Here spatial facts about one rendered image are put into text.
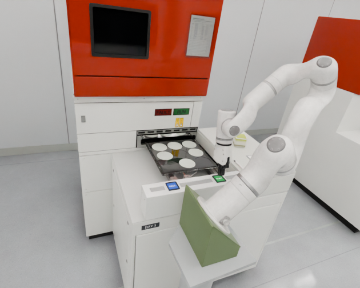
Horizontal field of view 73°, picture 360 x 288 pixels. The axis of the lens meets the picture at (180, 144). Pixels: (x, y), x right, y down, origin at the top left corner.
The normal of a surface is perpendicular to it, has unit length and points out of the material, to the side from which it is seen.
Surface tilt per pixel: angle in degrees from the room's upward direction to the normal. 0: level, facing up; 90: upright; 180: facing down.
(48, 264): 0
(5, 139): 90
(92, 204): 90
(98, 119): 90
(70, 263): 0
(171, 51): 90
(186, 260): 0
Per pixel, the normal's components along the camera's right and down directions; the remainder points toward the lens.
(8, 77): 0.37, 0.48
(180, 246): 0.12, -0.87
